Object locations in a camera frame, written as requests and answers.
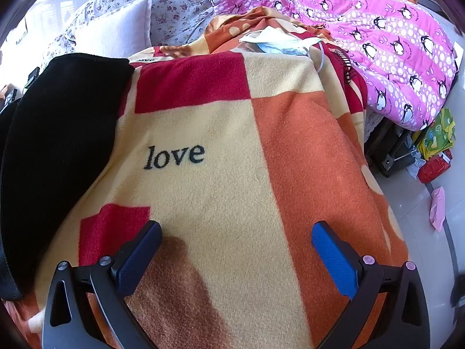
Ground black pants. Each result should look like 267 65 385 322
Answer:
0 54 132 300

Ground red orange checkered blanket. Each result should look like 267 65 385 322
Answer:
5 6 409 349

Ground pink penguin quilt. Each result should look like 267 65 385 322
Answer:
191 0 458 131

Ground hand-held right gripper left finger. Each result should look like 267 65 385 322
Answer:
42 220 163 349

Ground black handheld device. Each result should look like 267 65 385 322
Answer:
24 66 40 90

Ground black smartphone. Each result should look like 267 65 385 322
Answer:
0 86 17 113

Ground white pillow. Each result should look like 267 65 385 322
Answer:
74 0 153 59

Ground red bag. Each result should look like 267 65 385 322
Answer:
418 151 453 184

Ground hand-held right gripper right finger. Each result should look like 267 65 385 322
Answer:
311 220 431 349

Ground blue face mask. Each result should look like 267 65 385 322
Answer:
256 42 309 57

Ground white face mask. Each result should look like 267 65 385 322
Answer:
239 25 328 73

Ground pink packet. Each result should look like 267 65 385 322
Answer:
429 186 446 231

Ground black case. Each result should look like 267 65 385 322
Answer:
364 118 418 179

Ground green yellow bag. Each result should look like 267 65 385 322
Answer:
416 109 456 161

